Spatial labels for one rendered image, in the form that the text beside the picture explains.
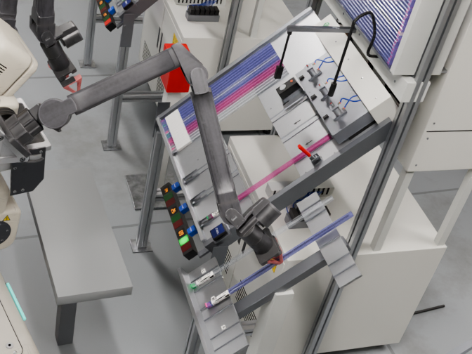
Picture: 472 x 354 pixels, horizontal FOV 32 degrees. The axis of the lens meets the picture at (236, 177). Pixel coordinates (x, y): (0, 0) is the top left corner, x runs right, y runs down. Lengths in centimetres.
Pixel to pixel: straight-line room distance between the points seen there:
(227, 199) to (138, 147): 200
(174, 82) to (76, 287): 116
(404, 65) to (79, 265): 119
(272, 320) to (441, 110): 83
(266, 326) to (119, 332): 92
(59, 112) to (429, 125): 116
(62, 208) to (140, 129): 148
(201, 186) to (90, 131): 151
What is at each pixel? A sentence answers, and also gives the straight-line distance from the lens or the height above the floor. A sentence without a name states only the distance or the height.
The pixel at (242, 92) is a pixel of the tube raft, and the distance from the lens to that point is 294.
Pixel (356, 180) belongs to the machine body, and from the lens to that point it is 326.
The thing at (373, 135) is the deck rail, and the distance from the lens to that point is 255.
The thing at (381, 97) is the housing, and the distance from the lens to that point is 252.
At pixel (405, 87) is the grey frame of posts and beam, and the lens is 243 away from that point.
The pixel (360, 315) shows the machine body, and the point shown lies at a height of 28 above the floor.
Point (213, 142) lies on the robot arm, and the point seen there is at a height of 125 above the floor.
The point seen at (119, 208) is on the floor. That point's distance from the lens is 378.
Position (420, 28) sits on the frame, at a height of 155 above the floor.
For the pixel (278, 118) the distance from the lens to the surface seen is 278.
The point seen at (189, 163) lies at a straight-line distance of 289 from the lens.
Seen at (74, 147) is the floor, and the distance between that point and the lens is 409.
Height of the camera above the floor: 253
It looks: 38 degrees down
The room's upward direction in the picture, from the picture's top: 14 degrees clockwise
